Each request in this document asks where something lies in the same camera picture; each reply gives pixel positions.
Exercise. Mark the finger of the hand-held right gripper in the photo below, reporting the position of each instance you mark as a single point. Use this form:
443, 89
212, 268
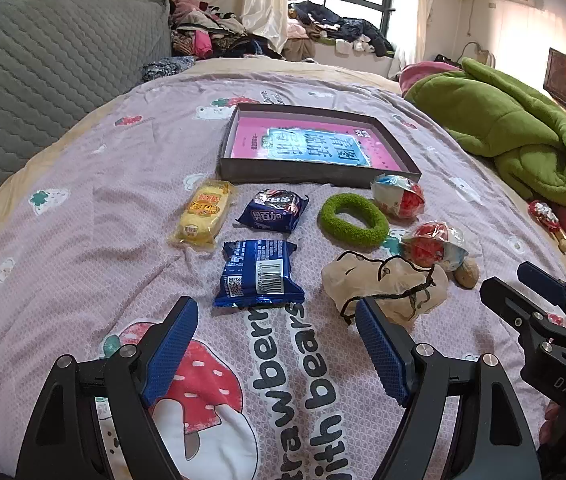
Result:
543, 282
508, 305

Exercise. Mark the pile of mixed clothes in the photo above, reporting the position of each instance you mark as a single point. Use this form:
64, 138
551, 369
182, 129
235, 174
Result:
208, 30

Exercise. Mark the printed lilac bed sheet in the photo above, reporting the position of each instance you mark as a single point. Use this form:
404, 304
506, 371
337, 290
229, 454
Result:
113, 185

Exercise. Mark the green fleece blanket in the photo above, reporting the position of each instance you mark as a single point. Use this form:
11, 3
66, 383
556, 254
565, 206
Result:
513, 130

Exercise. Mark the grey quilted headboard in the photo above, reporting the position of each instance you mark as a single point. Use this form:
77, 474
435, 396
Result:
38, 85

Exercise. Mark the dark clothes on windowsill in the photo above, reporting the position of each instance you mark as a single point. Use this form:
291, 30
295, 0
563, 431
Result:
353, 30

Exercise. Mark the small dark blue cookie packet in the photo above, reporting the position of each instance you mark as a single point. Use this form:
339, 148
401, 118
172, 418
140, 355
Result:
273, 210

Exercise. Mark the white sheer curtain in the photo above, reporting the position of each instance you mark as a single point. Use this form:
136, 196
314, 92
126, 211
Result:
418, 10

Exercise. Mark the black yellow bag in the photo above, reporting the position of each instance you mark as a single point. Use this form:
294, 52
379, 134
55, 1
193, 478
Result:
445, 59

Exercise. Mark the grey cardboard box tray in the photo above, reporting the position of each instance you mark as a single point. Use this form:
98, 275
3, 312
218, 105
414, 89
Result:
313, 176

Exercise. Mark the yellow snack packet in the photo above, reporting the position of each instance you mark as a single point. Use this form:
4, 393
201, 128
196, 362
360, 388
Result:
203, 210

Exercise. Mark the person's right hand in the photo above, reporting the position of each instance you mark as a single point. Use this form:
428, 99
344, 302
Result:
552, 422

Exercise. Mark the blue patterned cloth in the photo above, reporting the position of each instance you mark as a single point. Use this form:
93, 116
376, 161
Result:
165, 69

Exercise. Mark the red white toy egg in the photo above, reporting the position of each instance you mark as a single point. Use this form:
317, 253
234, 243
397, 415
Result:
400, 197
433, 245

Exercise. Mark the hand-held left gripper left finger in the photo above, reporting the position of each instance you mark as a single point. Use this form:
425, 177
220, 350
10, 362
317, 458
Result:
173, 345

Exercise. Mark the red white small toy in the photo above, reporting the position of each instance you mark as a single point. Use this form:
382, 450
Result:
543, 212

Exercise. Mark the brown walnut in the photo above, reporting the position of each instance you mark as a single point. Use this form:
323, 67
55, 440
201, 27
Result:
467, 274

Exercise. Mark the blue strawberry cookie packet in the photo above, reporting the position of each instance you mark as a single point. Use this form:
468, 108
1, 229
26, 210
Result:
258, 275

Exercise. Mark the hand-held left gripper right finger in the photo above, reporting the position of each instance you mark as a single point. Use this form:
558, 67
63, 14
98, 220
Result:
383, 350

